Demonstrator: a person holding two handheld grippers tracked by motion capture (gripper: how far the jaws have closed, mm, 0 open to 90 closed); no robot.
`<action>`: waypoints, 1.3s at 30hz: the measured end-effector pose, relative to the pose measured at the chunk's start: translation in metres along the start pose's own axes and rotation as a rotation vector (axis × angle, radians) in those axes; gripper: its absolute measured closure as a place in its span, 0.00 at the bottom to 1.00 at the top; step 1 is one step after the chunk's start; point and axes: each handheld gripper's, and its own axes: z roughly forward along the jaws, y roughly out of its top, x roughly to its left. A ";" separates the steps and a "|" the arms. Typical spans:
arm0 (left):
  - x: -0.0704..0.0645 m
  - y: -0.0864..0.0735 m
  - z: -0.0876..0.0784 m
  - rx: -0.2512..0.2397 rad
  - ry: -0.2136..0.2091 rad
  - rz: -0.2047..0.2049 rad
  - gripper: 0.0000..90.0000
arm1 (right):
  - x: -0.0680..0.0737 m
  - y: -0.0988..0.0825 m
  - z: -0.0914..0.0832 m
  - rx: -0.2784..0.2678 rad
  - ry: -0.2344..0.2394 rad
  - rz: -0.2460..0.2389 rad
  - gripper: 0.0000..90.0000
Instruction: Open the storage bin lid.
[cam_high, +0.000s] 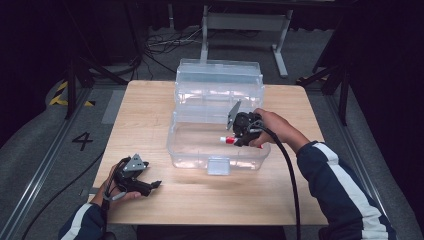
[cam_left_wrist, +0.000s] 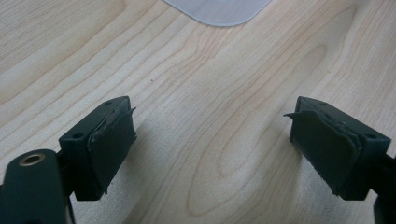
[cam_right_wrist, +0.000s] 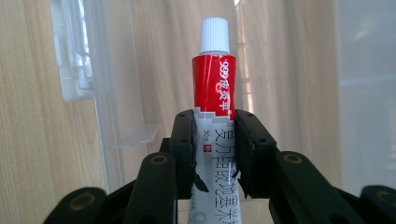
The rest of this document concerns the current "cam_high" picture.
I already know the bundle of floor cables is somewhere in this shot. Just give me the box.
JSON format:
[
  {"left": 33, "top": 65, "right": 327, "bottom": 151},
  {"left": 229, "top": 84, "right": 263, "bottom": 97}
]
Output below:
[{"left": 143, "top": 27, "right": 205, "bottom": 55}]

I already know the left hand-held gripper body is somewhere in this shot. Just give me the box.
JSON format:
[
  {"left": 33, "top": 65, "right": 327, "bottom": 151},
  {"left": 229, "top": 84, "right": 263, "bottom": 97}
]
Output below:
[{"left": 113, "top": 153, "right": 149, "bottom": 196}]

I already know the clear plastic storage box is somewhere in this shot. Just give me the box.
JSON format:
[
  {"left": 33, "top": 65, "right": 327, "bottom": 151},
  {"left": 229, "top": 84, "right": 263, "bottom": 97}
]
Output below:
[{"left": 166, "top": 58, "right": 272, "bottom": 176}]

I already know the left hand-held gripper cable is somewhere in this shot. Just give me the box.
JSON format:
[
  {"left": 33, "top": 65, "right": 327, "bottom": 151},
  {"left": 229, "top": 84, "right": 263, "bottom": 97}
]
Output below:
[{"left": 99, "top": 166, "right": 118, "bottom": 240}]

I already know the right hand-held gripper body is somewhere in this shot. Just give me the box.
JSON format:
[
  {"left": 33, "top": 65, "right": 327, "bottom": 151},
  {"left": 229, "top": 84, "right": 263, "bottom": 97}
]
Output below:
[{"left": 226, "top": 99, "right": 264, "bottom": 138}]

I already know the person's left hand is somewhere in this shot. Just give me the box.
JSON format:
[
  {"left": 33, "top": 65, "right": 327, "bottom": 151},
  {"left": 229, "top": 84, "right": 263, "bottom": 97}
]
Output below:
[{"left": 91, "top": 163, "right": 142, "bottom": 206}]

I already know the right hand-held gripper cable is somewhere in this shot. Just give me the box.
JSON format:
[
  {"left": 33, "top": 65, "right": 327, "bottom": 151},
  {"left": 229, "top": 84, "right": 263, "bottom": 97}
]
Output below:
[{"left": 251, "top": 121, "right": 303, "bottom": 240}]

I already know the black metal stand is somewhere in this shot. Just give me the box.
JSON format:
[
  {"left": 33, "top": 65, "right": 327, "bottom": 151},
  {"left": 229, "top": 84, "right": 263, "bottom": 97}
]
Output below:
[
  {"left": 64, "top": 54, "right": 129, "bottom": 120},
  {"left": 296, "top": 61, "right": 352, "bottom": 127}
]

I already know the red and white tube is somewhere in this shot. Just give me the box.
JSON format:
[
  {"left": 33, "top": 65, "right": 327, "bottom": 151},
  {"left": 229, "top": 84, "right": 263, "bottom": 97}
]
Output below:
[{"left": 219, "top": 135, "right": 264, "bottom": 150}]

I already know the yellow and black floor tape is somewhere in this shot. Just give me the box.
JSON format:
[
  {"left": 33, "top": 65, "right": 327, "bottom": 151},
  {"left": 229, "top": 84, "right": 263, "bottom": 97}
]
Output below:
[{"left": 48, "top": 80, "right": 96, "bottom": 108}]

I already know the person's right hand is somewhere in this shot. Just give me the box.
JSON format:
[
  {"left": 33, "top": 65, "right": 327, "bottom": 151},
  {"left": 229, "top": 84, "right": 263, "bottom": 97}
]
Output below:
[{"left": 248, "top": 108, "right": 311, "bottom": 154}]

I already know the black floor cable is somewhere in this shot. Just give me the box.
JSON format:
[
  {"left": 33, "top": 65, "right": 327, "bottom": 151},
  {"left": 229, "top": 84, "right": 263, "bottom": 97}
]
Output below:
[{"left": 20, "top": 149, "right": 107, "bottom": 240}]

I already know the hand-held gripper cable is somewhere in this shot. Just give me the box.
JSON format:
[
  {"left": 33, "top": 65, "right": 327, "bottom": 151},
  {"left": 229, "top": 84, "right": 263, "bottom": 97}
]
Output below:
[
  {"left": 99, "top": 166, "right": 118, "bottom": 240},
  {"left": 251, "top": 121, "right": 303, "bottom": 240}
]

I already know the grey metal table frame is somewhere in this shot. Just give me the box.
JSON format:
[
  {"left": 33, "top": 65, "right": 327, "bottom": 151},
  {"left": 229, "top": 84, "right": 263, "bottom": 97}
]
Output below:
[{"left": 198, "top": 4, "right": 294, "bottom": 79}]

